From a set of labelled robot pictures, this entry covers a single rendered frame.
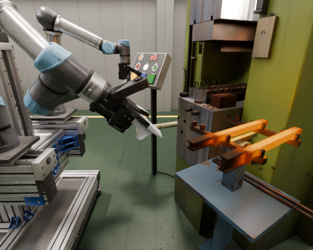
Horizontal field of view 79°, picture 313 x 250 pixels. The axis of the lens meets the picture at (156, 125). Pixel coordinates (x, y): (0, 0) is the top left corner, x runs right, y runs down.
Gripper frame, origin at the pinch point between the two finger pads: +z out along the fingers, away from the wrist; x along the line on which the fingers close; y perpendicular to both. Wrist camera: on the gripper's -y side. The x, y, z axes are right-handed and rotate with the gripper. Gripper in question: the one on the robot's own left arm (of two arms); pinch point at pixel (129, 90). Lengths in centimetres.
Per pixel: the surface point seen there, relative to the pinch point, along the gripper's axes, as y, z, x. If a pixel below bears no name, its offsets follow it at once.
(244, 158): -44, 0, 100
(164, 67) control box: -27.0, -16.2, -9.7
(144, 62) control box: -10.9, -19.3, -22.4
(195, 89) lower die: -45, -5, 22
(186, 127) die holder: -40, 21, 26
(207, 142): -36, 0, 89
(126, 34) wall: 34, -58, -260
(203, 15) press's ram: -47, -47, 25
